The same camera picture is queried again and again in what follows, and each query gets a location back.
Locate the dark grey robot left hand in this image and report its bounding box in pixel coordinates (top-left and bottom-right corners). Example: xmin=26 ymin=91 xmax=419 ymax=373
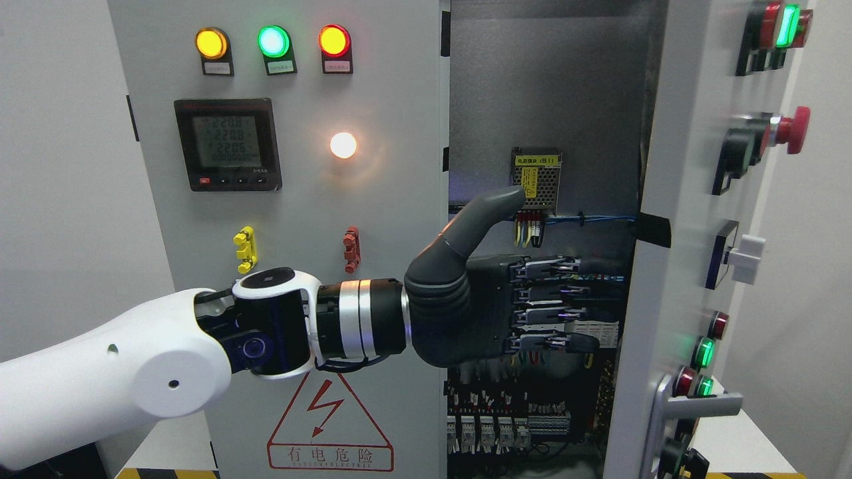
xmin=404 ymin=187 xmax=600 ymax=368

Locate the grey cabinet door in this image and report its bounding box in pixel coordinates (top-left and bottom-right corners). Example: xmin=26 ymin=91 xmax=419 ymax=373
xmin=108 ymin=1 xmax=449 ymax=478
xmin=602 ymin=1 xmax=813 ymax=478

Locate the lower relay terminal row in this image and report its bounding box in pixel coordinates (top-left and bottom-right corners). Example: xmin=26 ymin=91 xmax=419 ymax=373
xmin=447 ymin=363 xmax=573 ymax=456

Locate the black white surge protector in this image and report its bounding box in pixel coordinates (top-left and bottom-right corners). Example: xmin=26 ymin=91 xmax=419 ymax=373
xmin=571 ymin=321 xmax=620 ymax=349

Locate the metal mesh power supply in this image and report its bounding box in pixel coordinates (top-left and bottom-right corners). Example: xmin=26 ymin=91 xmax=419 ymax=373
xmin=509 ymin=148 xmax=562 ymax=213

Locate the red electric hazard sticker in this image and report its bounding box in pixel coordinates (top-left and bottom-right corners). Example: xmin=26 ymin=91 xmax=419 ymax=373
xmin=267 ymin=372 xmax=395 ymax=473

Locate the white glowing indicator lamp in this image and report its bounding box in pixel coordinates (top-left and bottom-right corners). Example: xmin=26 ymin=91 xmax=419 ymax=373
xmin=329 ymin=131 xmax=358 ymax=160

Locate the black digital power meter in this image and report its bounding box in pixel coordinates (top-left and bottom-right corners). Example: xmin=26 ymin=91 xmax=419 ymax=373
xmin=174 ymin=97 xmax=281 ymax=193

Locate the red indicator lamp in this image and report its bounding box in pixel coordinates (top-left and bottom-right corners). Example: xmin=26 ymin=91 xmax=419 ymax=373
xmin=318 ymin=24 xmax=353 ymax=74

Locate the red emergency stop button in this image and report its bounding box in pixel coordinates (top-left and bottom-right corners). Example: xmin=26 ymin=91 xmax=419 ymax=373
xmin=711 ymin=106 xmax=811 ymax=195

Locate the green indicator lamp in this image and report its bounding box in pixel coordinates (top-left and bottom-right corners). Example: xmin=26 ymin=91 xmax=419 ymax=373
xmin=258 ymin=25 xmax=298 ymax=76

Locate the yellow indicator lamp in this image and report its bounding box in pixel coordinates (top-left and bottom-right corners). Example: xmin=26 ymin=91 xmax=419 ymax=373
xmin=194 ymin=27 xmax=234 ymax=77

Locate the red terminal post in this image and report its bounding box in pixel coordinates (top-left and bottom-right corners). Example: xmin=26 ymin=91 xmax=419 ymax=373
xmin=343 ymin=226 xmax=361 ymax=275

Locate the yellow terminal post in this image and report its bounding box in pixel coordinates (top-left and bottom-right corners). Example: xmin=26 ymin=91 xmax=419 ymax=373
xmin=232 ymin=226 xmax=258 ymax=275

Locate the silver door handle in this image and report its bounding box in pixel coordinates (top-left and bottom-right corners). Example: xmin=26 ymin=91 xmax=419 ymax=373
xmin=638 ymin=374 xmax=744 ymax=478

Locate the white key selector switch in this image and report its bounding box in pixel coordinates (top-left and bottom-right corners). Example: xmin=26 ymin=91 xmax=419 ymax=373
xmin=705 ymin=220 xmax=767 ymax=290

